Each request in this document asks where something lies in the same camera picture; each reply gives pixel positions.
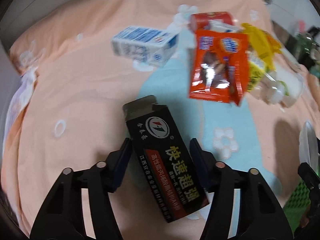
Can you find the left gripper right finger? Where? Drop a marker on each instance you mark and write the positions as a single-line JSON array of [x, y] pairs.
[[260, 214]]

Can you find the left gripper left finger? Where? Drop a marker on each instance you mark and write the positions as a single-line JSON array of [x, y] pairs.
[[61, 214]]

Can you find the white paper cup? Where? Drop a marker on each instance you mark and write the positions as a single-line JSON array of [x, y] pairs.
[[278, 87]]

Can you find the black printed carton box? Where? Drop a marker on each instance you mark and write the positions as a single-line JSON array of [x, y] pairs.
[[164, 158]]

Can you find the yellow snack wrapper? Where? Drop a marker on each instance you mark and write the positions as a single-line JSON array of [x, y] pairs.
[[262, 48]]

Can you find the orange Ovaltine snack wrapper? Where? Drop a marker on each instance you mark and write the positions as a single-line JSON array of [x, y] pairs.
[[220, 71]]

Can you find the red cartoon paper cup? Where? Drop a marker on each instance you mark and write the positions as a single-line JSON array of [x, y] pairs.
[[205, 19]]

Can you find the green perforated waste basket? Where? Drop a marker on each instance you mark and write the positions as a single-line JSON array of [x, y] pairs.
[[297, 205]]

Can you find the peach flower-pattern towel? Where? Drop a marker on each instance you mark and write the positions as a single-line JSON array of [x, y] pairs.
[[69, 112]]

